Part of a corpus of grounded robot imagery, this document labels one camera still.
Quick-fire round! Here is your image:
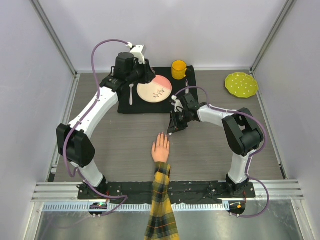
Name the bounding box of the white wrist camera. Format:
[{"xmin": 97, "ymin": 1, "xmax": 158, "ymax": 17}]
[
  {"xmin": 130, "ymin": 45, "xmax": 146, "ymax": 65},
  {"xmin": 170, "ymin": 95, "xmax": 184, "ymax": 113}
]

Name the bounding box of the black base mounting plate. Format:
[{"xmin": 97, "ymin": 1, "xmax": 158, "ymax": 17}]
[{"xmin": 77, "ymin": 180, "xmax": 257, "ymax": 204}]

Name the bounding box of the green polka dot plate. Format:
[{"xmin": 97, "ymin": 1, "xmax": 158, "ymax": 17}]
[{"xmin": 224, "ymin": 72, "xmax": 259, "ymax": 99}]

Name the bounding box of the black placemat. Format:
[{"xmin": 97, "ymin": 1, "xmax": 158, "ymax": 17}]
[{"xmin": 117, "ymin": 65, "xmax": 197, "ymax": 114}]

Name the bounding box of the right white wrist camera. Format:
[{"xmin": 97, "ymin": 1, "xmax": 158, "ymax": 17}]
[{"xmin": 170, "ymin": 95, "xmax": 184, "ymax": 113}]

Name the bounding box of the yellow plaid sleeve forearm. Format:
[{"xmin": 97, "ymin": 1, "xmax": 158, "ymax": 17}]
[{"xmin": 144, "ymin": 162, "xmax": 180, "ymax": 240}]

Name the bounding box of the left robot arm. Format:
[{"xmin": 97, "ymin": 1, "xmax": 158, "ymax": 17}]
[{"xmin": 56, "ymin": 50, "xmax": 156, "ymax": 200}]

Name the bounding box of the silver fork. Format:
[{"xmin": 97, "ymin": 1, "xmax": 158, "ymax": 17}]
[{"xmin": 129, "ymin": 83, "xmax": 134, "ymax": 106}]

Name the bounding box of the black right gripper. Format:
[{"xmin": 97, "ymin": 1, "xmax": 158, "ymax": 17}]
[{"xmin": 168, "ymin": 110, "xmax": 191, "ymax": 134}]

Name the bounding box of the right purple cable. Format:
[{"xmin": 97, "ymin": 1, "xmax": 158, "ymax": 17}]
[{"xmin": 172, "ymin": 86, "xmax": 270, "ymax": 218}]

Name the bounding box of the silver knife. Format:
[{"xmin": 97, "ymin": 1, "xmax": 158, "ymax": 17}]
[{"xmin": 185, "ymin": 79, "xmax": 189, "ymax": 94}]

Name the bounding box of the purple cable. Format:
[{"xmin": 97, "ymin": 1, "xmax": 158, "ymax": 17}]
[
  {"xmin": 172, "ymin": 86, "xmax": 270, "ymax": 218},
  {"xmin": 61, "ymin": 39, "xmax": 133, "ymax": 217}
]

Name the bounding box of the yellow mug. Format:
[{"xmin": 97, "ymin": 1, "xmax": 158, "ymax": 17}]
[{"xmin": 171, "ymin": 60, "xmax": 192, "ymax": 80}]

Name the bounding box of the pink cream plate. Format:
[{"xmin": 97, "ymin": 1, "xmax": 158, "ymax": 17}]
[{"xmin": 137, "ymin": 75, "xmax": 173, "ymax": 103}]

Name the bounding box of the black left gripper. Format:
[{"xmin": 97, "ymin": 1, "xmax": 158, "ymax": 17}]
[{"xmin": 126, "ymin": 58, "xmax": 156, "ymax": 85}]

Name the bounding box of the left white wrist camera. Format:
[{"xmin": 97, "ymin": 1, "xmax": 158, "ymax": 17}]
[{"xmin": 130, "ymin": 45, "xmax": 146, "ymax": 65}]

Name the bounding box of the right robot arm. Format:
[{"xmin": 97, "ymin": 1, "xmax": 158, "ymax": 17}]
[{"xmin": 167, "ymin": 93, "xmax": 265, "ymax": 198}]

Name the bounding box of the mannequin hand with painted nails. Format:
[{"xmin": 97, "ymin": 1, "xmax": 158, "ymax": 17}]
[{"xmin": 151, "ymin": 132, "xmax": 170, "ymax": 163}]

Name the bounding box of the white slotted cable duct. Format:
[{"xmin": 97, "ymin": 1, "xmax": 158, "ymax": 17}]
[{"xmin": 42, "ymin": 201, "xmax": 230, "ymax": 212}]

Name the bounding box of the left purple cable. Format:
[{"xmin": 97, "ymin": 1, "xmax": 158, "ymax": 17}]
[{"xmin": 61, "ymin": 39, "xmax": 133, "ymax": 217}]

